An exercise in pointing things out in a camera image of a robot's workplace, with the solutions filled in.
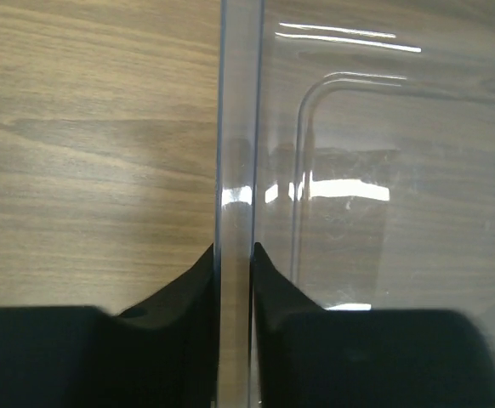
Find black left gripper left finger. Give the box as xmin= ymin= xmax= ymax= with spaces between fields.
xmin=0 ymin=249 xmax=219 ymax=407

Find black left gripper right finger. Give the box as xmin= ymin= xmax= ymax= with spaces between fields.
xmin=250 ymin=244 xmax=495 ymax=407

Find clear plastic storage bin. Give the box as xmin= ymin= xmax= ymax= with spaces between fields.
xmin=214 ymin=1 xmax=495 ymax=407

